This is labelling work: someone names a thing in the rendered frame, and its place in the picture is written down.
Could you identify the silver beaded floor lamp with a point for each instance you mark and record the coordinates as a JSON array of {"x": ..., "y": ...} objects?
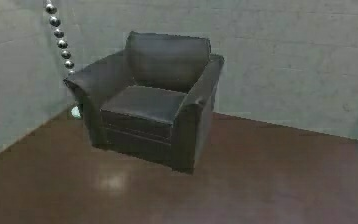
[{"x": 62, "y": 43}]

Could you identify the black leather armchair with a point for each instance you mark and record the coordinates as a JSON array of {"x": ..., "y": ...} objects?
[{"x": 143, "y": 103}]

